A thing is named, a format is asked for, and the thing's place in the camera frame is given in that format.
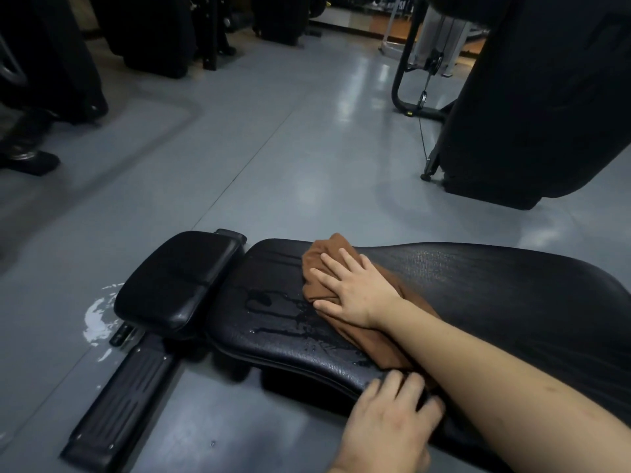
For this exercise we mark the person's left hand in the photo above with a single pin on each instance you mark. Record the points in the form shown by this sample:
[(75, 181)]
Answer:
[(389, 428)]

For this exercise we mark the person's right forearm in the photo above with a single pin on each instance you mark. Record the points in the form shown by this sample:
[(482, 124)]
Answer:
[(493, 379)]

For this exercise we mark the black curved machine frame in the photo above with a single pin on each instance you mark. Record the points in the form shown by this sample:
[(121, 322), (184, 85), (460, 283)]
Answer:
[(398, 88)]

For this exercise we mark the brown cleaning cloth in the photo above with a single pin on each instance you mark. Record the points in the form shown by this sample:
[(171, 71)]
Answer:
[(320, 256)]

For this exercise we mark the black padded gym bench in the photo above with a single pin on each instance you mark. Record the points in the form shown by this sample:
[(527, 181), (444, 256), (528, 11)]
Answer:
[(493, 290)]

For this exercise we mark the black machine with steel foot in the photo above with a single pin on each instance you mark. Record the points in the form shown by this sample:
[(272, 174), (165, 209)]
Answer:
[(49, 68)]

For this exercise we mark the black gym equipment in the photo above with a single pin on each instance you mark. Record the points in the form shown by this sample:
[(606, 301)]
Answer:
[(158, 34)]

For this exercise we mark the person's right hand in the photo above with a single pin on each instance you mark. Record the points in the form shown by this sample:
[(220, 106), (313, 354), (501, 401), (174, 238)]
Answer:
[(362, 295)]

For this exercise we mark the grey weight stack machine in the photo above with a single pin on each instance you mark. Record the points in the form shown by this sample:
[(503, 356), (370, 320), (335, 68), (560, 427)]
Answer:
[(456, 34)]

